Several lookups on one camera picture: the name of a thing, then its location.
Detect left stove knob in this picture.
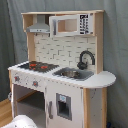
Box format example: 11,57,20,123
14,76,20,81

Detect right stove knob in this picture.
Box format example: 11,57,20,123
32,81,38,87

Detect grey range hood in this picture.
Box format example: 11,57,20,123
26,15,50,33

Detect grey ice dispenser panel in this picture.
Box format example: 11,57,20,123
56,93,72,120

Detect grey fridge door handle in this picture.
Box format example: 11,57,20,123
48,101,53,119

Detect black stovetop red burners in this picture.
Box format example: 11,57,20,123
21,61,57,73

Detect black toy faucet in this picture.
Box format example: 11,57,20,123
76,50,96,71

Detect metal sink basin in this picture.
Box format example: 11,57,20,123
54,67,93,81

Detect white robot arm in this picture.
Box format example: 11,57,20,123
11,115,38,128

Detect stove knob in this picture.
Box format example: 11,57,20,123
14,76,20,81
32,81,38,87

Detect wooden toy kitchen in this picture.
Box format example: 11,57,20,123
9,10,116,128

